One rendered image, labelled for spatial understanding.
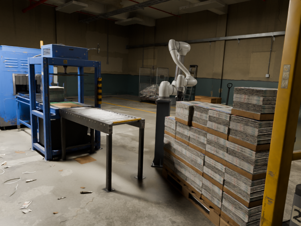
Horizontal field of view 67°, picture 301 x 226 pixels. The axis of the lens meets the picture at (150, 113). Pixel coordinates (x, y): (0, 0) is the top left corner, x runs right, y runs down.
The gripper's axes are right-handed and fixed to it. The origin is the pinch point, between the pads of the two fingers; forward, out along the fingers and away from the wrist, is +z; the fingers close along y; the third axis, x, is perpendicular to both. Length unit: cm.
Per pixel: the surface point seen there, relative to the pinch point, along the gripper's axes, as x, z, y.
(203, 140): -79, 22, -18
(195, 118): -62, 3, -17
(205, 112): -79, -6, -17
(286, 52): -170, -55, -38
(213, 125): -94, 4, -19
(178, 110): -32.0, 0.2, -20.5
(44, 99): 105, 2, -164
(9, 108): 323, 47, -239
